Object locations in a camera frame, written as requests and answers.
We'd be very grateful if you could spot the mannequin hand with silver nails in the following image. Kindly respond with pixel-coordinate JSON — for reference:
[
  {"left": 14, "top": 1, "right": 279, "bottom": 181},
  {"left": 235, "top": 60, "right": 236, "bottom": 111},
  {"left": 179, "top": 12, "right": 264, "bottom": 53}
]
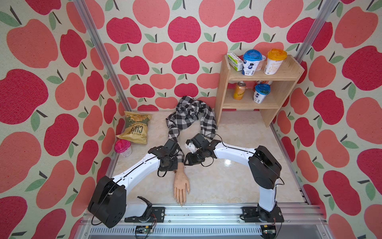
[{"left": 174, "top": 162, "right": 190, "bottom": 206}]

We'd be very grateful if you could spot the black white plaid shirt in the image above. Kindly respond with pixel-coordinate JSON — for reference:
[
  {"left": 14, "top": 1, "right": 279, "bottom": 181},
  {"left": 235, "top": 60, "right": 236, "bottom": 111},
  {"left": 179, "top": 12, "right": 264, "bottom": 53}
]
[{"left": 166, "top": 96, "right": 219, "bottom": 156}]

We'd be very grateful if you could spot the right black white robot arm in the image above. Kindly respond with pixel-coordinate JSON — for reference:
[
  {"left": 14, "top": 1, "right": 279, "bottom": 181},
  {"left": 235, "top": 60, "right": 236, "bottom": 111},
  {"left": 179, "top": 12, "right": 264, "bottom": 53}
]
[{"left": 185, "top": 133, "right": 284, "bottom": 224}]

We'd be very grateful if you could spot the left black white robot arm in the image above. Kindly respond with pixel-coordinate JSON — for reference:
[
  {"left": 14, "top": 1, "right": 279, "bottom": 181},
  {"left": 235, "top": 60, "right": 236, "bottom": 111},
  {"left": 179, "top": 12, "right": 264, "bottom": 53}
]
[{"left": 88, "top": 139, "right": 180, "bottom": 228}]

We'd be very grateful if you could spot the yellow green chips bag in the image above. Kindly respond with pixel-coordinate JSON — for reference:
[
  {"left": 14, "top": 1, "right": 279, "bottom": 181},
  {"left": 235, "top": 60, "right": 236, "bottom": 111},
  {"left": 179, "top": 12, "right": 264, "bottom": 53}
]
[{"left": 116, "top": 111, "right": 152, "bottom": 144}]

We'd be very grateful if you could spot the pink lidded plastic cup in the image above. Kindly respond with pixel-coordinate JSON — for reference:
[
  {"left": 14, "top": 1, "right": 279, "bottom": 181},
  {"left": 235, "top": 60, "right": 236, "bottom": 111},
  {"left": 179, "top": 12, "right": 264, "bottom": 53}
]
[{"left": 114, "top": 139, "right": 132, "bottom": 157}]

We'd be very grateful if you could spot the orange soda can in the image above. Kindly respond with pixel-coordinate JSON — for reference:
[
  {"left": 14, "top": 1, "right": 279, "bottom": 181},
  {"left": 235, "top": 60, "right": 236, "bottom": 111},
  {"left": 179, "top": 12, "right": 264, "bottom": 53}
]
[{"left": 233, "top": 81, "right": 246, "bottom": 100}]

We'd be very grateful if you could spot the blue lid cup lower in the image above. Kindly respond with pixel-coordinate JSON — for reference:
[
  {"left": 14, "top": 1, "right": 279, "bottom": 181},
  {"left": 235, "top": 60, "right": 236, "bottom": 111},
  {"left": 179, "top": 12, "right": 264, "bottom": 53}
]
[{"left": 253, "top": 84, "right": 271, "bottom": 104}]

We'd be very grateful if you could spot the wooden two-tier shelf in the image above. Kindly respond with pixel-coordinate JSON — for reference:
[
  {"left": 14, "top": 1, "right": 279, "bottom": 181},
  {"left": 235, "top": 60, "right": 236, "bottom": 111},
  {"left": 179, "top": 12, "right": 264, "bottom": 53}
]
[{"left": 214, "top": 55, "right": 305, "bottom": 127}]

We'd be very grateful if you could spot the green white small carton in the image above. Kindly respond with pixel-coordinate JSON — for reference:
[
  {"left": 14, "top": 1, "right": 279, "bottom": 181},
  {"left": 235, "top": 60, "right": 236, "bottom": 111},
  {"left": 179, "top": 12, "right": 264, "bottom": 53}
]
[{"left": 227, "top": 52, "right": 244, "bottom": 72}]

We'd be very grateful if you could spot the small pink white cup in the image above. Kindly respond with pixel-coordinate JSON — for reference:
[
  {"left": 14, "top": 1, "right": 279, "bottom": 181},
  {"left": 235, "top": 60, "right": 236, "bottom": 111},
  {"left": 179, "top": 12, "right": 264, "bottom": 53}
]
[{"left": 256, "top": 55, "right": 267, "bottom": 71}]

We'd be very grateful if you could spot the blue lid yogurt cup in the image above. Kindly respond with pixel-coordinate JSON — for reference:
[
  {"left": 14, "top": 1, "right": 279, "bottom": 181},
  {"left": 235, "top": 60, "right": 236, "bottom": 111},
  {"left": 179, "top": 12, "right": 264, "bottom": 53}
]
[{"left": 242, "top": 50, "right": 263, "bottom": 76}]

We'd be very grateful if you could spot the orange lid white cup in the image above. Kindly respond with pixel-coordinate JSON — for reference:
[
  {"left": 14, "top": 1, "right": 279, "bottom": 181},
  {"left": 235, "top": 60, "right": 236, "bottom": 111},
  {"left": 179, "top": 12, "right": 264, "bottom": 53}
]
[{"left": 264, "top": 48, "right": 287, "bottom": 75}]

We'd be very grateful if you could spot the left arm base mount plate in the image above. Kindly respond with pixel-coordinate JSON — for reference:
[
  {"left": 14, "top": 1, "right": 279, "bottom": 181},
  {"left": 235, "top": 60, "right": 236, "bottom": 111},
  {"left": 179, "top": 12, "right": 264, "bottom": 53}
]
[{"left": 124, "top": 207, "right": 166, "bottom": 223}]

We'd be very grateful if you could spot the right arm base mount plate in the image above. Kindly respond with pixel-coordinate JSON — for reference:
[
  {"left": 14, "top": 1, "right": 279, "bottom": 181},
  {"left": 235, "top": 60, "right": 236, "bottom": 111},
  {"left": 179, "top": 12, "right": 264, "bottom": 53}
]
[{"left": 239, "top": 205, "right": 284, "bottom": 224}]

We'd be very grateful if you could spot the aluminium front rail base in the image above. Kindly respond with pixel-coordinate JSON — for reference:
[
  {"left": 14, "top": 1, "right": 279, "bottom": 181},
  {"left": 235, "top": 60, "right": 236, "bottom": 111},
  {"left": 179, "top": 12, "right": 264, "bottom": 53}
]
[{"left": 73, "top": 203, "right": 334, "bottom": 239}]

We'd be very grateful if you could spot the left aluminium frame post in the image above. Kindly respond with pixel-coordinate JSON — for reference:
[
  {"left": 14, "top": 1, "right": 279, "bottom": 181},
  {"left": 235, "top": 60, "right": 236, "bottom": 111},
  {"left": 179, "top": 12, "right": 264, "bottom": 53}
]
[{"left": 74, "top": 0, "right": 132, "bottom": 111}]

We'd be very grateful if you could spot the aluminium frame post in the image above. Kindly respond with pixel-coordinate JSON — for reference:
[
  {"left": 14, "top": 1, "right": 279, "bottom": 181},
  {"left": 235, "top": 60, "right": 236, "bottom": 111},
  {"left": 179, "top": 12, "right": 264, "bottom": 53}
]
[
  {"left": 295, "top": 0, "right": 339, "bottom": 63},
  {"left": 74, "top": 0, "right": 132, "bottom": 111}
]

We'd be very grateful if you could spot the right aluminium frame post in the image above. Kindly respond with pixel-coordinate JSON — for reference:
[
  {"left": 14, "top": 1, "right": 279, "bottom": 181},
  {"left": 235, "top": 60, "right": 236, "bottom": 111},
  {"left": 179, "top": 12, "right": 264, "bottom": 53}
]
[{"left": 295, "top": 0, "right": 339, "bottom": 63}]

